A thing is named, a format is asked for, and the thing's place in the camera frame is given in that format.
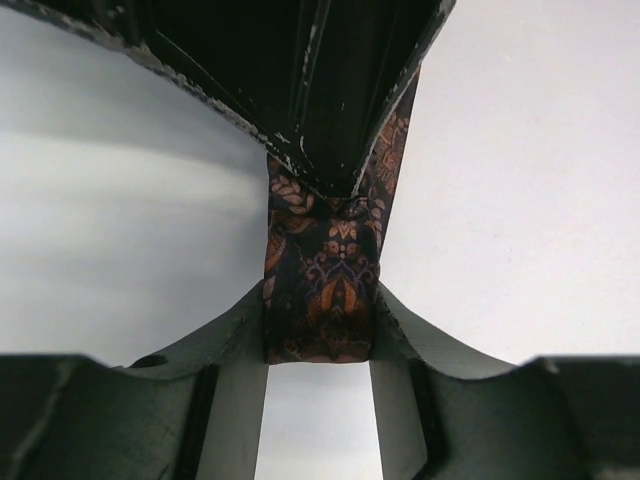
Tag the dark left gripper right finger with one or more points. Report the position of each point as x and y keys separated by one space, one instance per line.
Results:
x=445 y=410

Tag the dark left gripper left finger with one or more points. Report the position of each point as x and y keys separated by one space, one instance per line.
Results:
x=192 y=410

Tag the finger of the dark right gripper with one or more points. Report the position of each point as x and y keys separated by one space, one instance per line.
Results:
x=356 y=59
x=251 y=61

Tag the dark orange floral tie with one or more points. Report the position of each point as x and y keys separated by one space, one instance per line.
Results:
x=322 y=263

